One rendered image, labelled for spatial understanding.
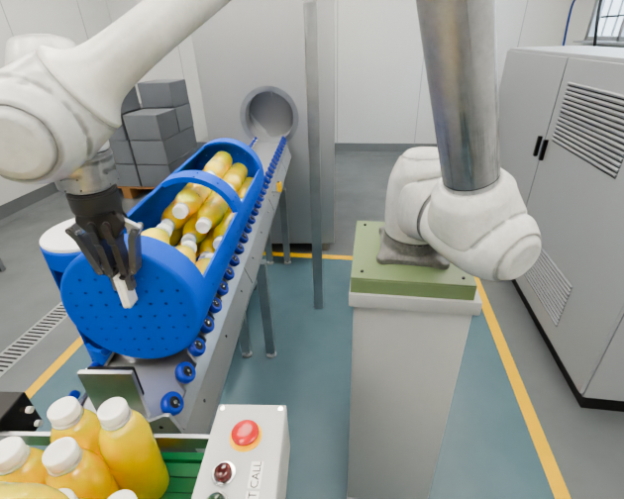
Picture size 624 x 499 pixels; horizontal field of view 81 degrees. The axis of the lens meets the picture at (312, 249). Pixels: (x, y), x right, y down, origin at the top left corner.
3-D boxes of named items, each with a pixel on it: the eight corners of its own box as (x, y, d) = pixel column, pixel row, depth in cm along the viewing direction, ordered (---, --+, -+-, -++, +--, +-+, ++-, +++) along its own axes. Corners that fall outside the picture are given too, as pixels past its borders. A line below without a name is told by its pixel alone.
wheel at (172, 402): (170, 385, 71) (164, 389, 72) (161, 405, 67) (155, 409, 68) (188, 397, 73) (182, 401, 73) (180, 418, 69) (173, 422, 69)
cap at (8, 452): (-11, 479, 47) (-18, 471, 46) (-3, 452, 50) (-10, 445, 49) (26, 465, 48) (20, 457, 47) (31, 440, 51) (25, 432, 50)
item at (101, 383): (154, 408, 74) (137, 363, 67) (149, 418, 72) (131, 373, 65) (105, 407, 74) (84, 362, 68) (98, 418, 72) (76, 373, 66)
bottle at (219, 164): (232, 170, 144) (220, 187, 128) (214, 166, 144) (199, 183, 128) (233, 152, 140) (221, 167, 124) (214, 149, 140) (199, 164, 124)
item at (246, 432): (260, 424, 51) (260, 418, 50) (257, 449, 48) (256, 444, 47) (235, 423, 51) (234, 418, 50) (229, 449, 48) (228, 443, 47)
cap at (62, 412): (46, 427, 53) (41, 419, 52) (64, 404, 56) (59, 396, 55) (70, 430, 52) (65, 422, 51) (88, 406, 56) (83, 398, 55)
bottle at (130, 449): (175, 487, 63) (148, 418, 53) (133, 518, 59) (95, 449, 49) (159, 456, 67) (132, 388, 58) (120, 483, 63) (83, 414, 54)
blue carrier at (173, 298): (267, 203, 156) (260, 135, 142) (213, 359, 81) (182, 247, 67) (202, 206, 158) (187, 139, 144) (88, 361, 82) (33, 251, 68)
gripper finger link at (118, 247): (110, 214, 64) (118, 214, 64) (130, 268, 69) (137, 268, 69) (98, 224, 60) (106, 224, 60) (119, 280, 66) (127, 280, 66)
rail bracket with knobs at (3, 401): (55, 425, 74) (35, 390, 69) (31, 460, 68) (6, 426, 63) (8, 424, 75) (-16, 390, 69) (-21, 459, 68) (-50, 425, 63)
